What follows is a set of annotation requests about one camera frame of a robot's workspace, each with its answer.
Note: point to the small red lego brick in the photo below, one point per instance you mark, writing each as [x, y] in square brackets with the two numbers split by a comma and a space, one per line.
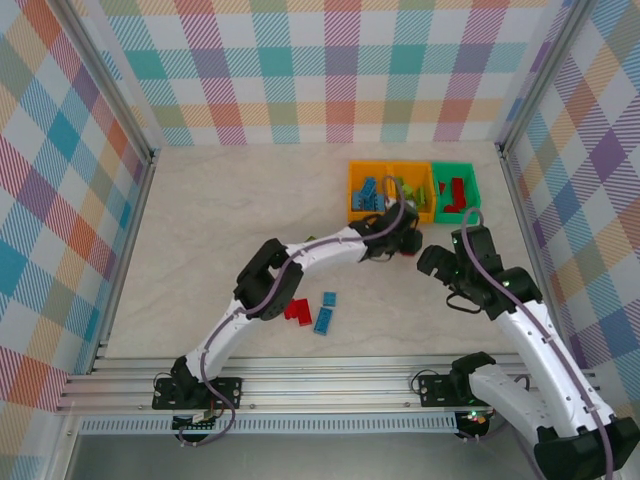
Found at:
[410, 253]
[442, 188]

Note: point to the green lego brick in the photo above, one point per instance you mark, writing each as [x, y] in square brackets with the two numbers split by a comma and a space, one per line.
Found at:
[424, 196]
[406, 191]
[311, 238]

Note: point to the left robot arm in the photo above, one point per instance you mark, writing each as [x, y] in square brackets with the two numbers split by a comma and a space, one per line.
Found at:
[252, 272]

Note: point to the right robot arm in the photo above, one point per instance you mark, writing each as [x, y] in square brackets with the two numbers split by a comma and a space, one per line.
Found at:
[505, 397]

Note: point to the green plastic bin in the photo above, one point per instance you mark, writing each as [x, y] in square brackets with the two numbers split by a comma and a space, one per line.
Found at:
[450, 218]

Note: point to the orange plastic bin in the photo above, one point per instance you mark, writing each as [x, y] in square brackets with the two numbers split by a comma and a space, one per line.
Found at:
[415, 170]
[365, 167]

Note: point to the small blue lego brick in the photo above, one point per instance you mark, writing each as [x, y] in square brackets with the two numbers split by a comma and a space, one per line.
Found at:
[329, 299]

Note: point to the small electronics board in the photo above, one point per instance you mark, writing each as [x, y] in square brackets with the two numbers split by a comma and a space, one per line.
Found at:
[472, 418]

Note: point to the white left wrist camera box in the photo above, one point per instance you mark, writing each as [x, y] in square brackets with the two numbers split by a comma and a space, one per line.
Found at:
[411, 203]

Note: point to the aluminium side rail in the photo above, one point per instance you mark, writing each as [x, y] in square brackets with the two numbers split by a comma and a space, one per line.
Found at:
[136, 220]
[523, 220]

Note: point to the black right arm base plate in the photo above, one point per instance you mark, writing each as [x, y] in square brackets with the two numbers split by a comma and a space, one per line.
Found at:
[435, 392]

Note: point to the aluminium mounting rail beam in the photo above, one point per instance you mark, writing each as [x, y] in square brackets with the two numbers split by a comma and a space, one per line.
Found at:
[325, 385]

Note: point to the aluminium frame post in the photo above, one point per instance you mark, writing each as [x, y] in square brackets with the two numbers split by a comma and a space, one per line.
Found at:
[544, 75]
[114, 75]

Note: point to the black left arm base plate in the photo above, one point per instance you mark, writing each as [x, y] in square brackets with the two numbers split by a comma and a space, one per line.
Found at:
[227, 390]

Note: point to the aluminium frame leg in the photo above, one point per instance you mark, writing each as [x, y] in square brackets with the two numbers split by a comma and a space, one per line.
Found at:
[64, 450]

